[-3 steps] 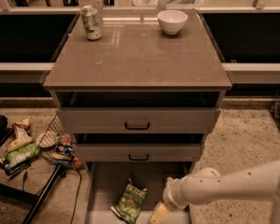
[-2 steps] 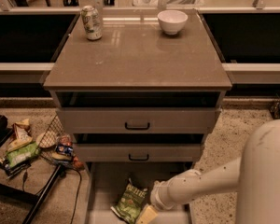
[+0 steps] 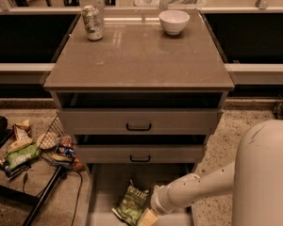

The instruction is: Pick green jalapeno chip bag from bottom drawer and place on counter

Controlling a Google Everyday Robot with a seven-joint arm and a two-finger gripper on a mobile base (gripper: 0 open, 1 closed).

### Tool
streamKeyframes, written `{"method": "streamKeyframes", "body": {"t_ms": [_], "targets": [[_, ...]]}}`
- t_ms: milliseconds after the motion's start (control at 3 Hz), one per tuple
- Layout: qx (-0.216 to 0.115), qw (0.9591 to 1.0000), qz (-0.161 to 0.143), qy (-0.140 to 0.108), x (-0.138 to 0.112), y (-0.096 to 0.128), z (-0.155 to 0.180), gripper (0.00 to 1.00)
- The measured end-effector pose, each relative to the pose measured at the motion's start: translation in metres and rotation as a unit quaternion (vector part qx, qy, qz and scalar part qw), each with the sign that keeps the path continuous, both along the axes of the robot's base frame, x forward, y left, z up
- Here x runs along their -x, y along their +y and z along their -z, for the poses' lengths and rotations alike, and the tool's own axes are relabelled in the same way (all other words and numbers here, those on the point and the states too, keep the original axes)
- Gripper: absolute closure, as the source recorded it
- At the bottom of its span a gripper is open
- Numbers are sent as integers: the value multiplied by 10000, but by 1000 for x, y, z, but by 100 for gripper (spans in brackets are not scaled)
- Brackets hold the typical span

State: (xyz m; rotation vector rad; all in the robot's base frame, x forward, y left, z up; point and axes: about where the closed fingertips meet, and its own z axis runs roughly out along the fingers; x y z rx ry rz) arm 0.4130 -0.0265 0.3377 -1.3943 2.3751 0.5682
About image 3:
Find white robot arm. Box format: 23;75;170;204
138;120;283;226

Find top drawer with black handle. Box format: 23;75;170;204
57;108;223;136

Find grey drawer cabinet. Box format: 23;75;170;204
45;9;234;215

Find open bottom drawer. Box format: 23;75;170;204
86;164;193;226

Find light green snack bag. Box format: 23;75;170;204
7;144;42;169

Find drawer with black handle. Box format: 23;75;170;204
75;145;204;163
57;108;223;136

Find middle drawer with black handle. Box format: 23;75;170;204
75;145;204;163

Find white green soda can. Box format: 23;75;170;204
81;6;103;40

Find white orange chip bag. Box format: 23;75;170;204
8;120;33;153

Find blue snack packet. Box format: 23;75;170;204
56;145;74;157

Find black metal stand leg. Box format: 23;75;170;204
23;166;66;226

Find black cable on floor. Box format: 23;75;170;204
22;169;84;226

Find round tan plate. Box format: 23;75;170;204
36;132;57;150

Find white ceramic bowl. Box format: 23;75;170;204
158;10;190;35

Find green jalapeno chip bag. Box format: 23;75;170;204
111;181;149;226

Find black wire basket left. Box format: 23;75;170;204
37;117;84;170

